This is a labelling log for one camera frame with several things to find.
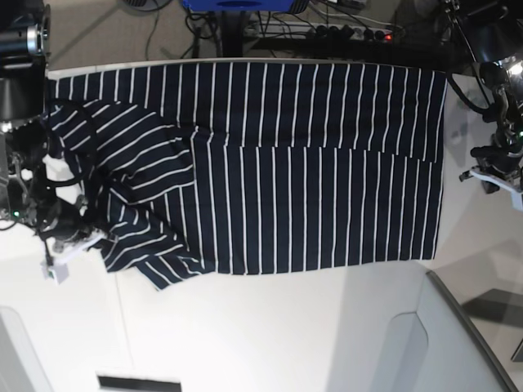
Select blue plastic bin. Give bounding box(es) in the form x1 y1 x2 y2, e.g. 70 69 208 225
181 0 294 12

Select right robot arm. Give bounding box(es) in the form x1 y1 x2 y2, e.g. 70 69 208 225
1 1 107 248

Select navy white striped t-shirt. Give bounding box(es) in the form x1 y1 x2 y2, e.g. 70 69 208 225
49 62 446 290

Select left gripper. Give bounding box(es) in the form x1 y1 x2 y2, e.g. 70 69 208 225
471 142 522 194

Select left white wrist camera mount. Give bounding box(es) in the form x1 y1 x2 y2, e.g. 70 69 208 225
459 166 522 212

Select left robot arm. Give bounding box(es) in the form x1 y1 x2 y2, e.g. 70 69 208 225
440 1 522 201

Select white power strip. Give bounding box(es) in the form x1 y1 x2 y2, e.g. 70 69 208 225
257 20 394 43

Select grey metal edge rail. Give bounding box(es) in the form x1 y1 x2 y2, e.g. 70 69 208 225
426 270 517 391

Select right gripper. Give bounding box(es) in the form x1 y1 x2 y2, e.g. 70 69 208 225
35 202 108 247

